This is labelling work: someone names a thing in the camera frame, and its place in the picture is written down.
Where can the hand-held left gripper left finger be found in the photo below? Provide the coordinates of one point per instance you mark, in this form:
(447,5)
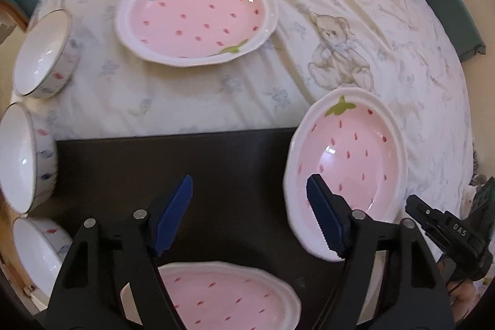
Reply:
(174,214)

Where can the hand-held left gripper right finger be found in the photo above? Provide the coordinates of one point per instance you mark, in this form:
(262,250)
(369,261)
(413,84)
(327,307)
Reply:
(324,221)

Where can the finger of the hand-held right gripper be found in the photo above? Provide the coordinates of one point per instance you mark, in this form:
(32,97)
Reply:
(423,214)

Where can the black mat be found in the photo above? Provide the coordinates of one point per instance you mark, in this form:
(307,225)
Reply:
(232,167)

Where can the white dark-rimmed bowl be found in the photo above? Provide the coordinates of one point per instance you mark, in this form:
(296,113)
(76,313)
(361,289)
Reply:
(40,51)
(17,156)
(36,252)

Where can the pink strawberry plate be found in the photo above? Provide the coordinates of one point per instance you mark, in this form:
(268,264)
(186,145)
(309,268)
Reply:
(348,144)
(232,299)
(197,15)

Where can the person's right hand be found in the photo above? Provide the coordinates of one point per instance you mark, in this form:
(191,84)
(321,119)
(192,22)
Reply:
(464,295)

